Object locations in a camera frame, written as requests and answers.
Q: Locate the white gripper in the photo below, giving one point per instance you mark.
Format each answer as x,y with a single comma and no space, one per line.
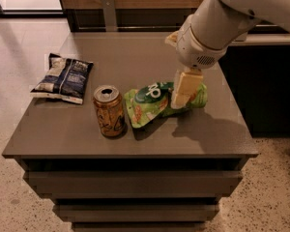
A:
192,53

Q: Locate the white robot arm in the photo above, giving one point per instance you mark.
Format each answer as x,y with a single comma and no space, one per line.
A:
205,36

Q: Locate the grey drawer cabinet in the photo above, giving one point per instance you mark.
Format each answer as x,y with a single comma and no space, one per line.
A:
166,177

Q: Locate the left metal bracket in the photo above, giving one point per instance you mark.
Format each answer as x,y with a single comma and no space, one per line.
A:
109,15

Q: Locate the metal rail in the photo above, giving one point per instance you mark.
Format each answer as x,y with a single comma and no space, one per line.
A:
168,28

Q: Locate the blue chip bag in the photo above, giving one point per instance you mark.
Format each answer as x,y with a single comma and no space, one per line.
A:
65,80

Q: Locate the green rice chip bag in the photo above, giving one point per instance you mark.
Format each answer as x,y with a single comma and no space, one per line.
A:
150,102

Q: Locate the orange soda can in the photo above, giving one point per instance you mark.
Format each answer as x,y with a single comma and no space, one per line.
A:
109,110

